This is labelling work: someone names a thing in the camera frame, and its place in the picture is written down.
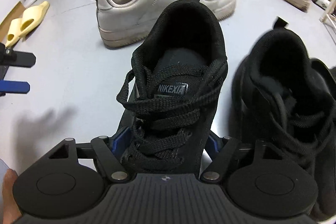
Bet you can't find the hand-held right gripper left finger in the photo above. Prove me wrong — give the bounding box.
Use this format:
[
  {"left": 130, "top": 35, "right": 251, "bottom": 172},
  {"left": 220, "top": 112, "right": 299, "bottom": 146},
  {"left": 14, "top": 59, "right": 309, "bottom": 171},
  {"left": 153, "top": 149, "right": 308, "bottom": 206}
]
[{"left": 49, "top": 127, "right": 132, "bottom": 183}]

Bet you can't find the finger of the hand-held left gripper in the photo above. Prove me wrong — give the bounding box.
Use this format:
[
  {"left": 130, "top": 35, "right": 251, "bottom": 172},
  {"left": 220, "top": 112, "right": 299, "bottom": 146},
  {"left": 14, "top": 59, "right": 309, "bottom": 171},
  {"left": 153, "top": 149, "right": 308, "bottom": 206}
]
[
  {"left": 0, "top": 43, "right": 36, "bottom": 69},
  {"left": 0, "top": 80, "right": 30, "bottom": 95}
]

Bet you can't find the white shoe rack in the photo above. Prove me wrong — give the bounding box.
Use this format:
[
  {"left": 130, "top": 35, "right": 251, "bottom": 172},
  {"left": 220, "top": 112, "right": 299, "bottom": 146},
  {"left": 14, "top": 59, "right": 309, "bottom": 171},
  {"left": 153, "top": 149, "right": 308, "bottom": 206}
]
[{"left": 319, "top": 0, "right": 336, "bottom": 33}]

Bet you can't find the black lace-up sneaker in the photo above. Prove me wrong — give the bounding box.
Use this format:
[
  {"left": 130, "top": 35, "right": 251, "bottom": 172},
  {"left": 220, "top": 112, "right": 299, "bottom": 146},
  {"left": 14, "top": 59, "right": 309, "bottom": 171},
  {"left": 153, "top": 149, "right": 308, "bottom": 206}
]
[
  {"left": 228, "top": 17, "right": 336, "bottom": 222},
  {"left": 116, "top": 0, "right": 228, "bottom": 177}
]

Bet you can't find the yellow slide sandal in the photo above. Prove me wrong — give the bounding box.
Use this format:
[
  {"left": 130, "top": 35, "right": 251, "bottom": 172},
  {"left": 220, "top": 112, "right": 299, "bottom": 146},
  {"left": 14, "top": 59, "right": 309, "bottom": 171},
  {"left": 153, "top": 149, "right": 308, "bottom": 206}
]
[
  {"left": 18, "top": 1, "right": 50, "bottom": 42},
  {"left": 5, "top": 18, "right": 30, "bottom": 48}
]

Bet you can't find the person's right hand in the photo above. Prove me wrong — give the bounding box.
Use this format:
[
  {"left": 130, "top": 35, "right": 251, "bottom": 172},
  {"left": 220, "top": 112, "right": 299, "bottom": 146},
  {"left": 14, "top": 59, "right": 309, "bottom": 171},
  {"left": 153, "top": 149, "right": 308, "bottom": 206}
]
[{"left": 0, "top": 168, "right": 23, "bottom": 224}]

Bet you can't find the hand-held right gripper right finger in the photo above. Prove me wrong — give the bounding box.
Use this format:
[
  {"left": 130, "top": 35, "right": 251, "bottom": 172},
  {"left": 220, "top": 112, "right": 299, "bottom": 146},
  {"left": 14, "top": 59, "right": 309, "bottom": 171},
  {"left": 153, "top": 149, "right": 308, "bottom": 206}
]
[{"left": 201, "top": 132, "right": 279, "bottom": 183}]

